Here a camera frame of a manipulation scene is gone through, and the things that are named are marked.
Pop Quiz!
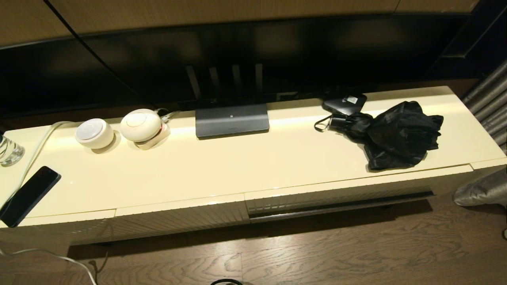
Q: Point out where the white round speaker grey top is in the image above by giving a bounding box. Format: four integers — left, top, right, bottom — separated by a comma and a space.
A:
75, 118, 115, 149

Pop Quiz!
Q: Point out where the black umbrella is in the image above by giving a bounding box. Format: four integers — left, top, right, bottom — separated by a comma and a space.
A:
314, 101, 444, 171

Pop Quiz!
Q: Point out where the black box with white label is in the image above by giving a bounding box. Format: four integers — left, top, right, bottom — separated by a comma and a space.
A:
322, 93, 368, 116

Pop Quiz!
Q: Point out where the grey power cable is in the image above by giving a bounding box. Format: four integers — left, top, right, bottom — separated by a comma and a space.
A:
156, 107, 181, 122

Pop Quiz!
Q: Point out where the white charging cable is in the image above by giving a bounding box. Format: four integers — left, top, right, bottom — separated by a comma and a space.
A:
0, 121, 97, 285

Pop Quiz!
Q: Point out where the clear glass cup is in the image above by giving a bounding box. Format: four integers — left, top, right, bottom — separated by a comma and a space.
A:
0, 134, 25, 166

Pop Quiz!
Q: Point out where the black flat screen television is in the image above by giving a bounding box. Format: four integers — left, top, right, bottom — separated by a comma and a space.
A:
0, 13, 482, 119

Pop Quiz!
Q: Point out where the grey rectangular television base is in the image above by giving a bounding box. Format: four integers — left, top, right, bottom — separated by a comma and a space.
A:
195, 104, 270, 139

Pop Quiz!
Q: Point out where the grey pleated curtain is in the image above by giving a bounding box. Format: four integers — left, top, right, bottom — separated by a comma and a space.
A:
454, 59, 507, 207

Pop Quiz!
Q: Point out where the wide cream ribbed drawer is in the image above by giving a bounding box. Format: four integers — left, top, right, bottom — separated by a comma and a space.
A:
244, 165, 475, 223

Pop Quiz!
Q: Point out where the thin black wall cable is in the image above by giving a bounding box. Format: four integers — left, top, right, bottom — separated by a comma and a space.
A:
43, 0, 140, 96

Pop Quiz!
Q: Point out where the dark smartphone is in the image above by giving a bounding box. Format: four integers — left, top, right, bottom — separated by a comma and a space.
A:
0, 166, 61, 228

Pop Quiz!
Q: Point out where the white round device on base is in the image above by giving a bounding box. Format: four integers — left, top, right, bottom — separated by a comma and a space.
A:
120, 108, 172, 150

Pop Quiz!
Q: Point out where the beige ribbed cabinet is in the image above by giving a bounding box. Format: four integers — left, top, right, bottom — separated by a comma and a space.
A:
0, 85, 507, 247

